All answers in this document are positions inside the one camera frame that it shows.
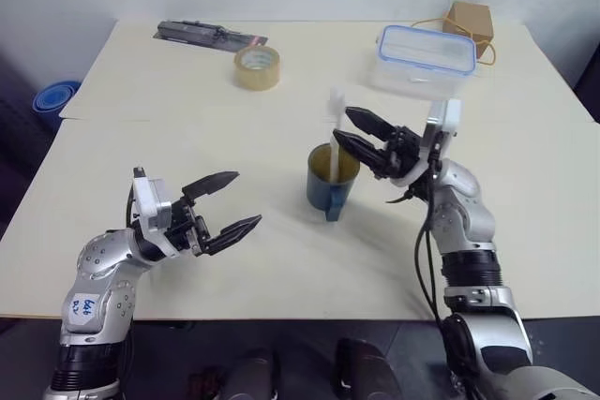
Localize black flat tool package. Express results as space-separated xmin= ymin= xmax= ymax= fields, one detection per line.
xmin=152 ymin=20 xmax=270 ymax=54

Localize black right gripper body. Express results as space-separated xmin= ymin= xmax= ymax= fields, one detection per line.
xmin=373 ymin=125 xmax=428 ymax=182

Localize dark rounded shape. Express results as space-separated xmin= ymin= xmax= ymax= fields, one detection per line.
xmin=334 ymin=337 xmax=400 ymax=400
xmin=223 ymin=348 xmax=283 ymax=400

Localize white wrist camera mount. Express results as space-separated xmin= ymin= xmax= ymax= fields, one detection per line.
xmin=130 ymin=166 xmax=182 ymax=260
xmin=392 ymin=98 xmax=463 ymax=186

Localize small brown cardboard box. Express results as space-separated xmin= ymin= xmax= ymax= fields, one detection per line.
xmin=442 ymin=1 xmax=495 ymax=46

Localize small brown paper bag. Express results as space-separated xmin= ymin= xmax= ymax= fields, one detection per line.
xmin=411 ymin=15 xmax=499 ymax=67

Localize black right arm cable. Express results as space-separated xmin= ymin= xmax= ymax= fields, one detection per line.
xmin=384 ymin=169 xmax=485 ymax=400

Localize roll of clear tape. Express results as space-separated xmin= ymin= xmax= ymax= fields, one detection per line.
xmin=232 ymin=45 xmax=283 ymax=92

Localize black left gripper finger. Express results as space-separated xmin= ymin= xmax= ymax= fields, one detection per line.
xmin=201 ymin=215 xmax=263 ymax=257
xmin=181 ymin=170 xmax=242 ymax=200

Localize clear blue-rimmed plastic container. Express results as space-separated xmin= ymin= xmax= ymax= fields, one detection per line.
xmin=367 ymin=24 xmax=480 ymax=102

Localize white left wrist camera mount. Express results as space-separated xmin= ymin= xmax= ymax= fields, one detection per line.
xmin=130 ymin=166 xmax=182 ymax=260

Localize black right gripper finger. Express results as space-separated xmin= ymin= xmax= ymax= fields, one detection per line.
xmin=344 ymin=106 xmax=398 ymax=141
xmin=332 ymin=128 xmax=386 ymax=177

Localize white toothbrush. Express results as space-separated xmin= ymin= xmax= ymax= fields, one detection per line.
xmin=327 ymin=86 xmax=349 ymax=184

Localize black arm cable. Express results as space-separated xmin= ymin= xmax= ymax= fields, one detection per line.
xmin=123 ymin=183 xmax=140 ymax=233
xmin=384 ymin=169 xmax=485 ymax=400

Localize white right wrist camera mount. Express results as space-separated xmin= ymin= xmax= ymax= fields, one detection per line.
xmin=392 ymin=98 xmax=463 ymax=186

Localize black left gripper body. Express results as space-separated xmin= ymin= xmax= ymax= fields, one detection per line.
xmin=166 ymin=196 xmax=213 ymax=257

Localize stacked blue bowls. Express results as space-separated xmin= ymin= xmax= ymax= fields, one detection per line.
xmin=32 ymin=80 xmax=83 ymax=127

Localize blue mug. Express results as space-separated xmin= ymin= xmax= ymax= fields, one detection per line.
xmin=306 ymin=141 xmax=363 ymax=224

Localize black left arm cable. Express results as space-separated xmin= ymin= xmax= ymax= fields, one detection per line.
xmin=123 ymin=183 xmax=140 ymax=233

